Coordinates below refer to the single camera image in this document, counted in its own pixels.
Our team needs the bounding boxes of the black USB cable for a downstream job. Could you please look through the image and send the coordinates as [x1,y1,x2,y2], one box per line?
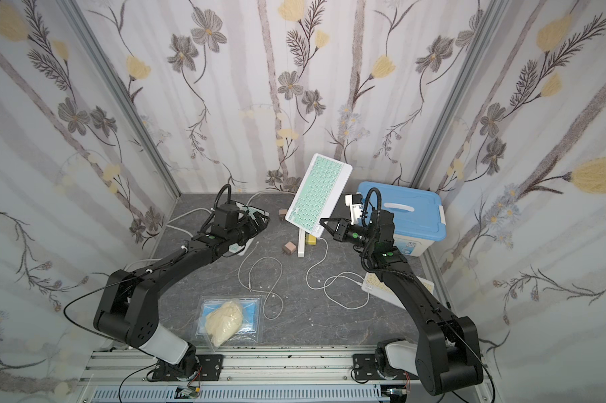
[216,200,271,228]

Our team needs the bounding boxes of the green white keyboard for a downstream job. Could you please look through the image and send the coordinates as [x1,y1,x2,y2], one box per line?
[229,207,269,255]
[286,154,353,238]

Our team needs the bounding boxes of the white power strip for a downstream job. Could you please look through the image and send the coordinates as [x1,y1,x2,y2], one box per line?
[297,228,306,258]

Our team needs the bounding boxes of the white cable yellow keyboard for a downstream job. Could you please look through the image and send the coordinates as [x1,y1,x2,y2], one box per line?
[305,238,370,311]

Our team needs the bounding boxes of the white USB cable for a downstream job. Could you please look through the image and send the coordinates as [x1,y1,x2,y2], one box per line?
[236,241,286,321]

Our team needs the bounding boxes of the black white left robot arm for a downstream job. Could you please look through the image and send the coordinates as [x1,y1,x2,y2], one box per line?
[93,201,270,380]

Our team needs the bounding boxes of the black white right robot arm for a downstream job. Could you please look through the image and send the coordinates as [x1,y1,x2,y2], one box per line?
[320,211,484,396]

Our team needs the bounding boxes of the blue lid storage box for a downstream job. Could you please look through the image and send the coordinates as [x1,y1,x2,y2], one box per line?
[358,181,447,257]

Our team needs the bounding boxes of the bag of blue masks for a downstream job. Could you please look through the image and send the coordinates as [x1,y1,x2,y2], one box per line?
[195,297,261,351]

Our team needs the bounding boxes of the cream cloth bundle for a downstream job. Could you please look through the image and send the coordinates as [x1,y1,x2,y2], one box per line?
[205,300,244,349]

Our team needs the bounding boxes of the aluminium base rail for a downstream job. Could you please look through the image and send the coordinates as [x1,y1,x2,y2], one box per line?
[78,344,495,403]

